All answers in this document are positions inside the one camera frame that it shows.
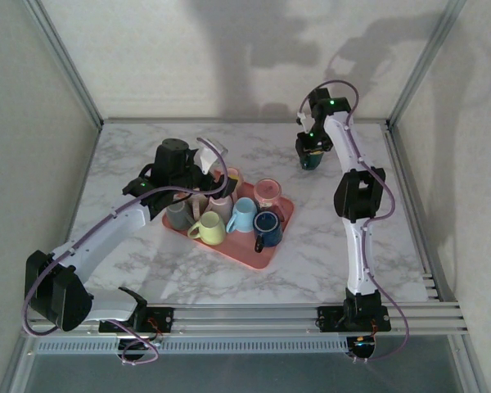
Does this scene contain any pink patterned mug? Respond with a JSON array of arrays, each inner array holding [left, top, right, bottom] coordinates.
[[252, 178, 291, 223]]

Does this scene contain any light blue mug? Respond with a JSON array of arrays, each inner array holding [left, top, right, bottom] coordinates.
[[225, 196, 259, 234]]

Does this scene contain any pink plastic tray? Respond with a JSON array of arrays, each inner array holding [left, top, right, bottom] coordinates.
[[162, 169, 295, 271]]

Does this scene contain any pale yellow-green mug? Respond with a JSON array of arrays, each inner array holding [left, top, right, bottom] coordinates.
[[187, 210, 227, 246]]

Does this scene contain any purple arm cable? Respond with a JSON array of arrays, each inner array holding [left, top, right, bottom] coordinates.
[[20, 137, 230, 366], [300, 79, 410, 364]]

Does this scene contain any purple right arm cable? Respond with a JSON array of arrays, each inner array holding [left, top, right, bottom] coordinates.
[[300, 79, 410, 364]]

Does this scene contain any aluminium frame post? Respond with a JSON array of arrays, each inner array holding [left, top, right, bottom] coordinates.
[[22, 0, 104, 130], [386, 0, 470, 128]]

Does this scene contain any dark blue mug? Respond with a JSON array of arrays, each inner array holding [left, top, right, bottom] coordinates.
[[252, 210, 286, 254]]

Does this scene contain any aluminium side rail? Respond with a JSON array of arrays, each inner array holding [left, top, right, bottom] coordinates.
[[382, 124, 463, 306]]

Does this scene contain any small lit circuit board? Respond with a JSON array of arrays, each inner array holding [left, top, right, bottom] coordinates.
[[349, 336, 377, 358]]

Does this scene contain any lower aluminium frame leg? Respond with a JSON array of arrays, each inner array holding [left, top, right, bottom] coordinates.
[[452, 335, 489, 393], [0, 335, 40, 393]]

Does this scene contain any aluminium front rail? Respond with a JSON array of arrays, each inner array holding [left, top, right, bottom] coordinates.
[[22, 301, 470, 339]]

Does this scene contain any aluminium back rail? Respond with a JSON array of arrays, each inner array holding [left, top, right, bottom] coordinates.
[[100, 117, 392, 125]]

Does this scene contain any slotted grey cable duct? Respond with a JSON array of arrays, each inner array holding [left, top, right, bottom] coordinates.
[[32, 338, 351, 356]]

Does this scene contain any pale pink mug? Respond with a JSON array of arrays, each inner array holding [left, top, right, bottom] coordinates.
[[191, 195, 235, 224]]

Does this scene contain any dark green mug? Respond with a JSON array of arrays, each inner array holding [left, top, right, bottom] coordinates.
[[300, 150, 325, 171]]

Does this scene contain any tall pink mug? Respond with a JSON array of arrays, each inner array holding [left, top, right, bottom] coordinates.
[[218, 166, 246, 193]]

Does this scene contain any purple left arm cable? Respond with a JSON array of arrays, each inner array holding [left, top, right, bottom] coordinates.
[[20, 137, 230, 366]]

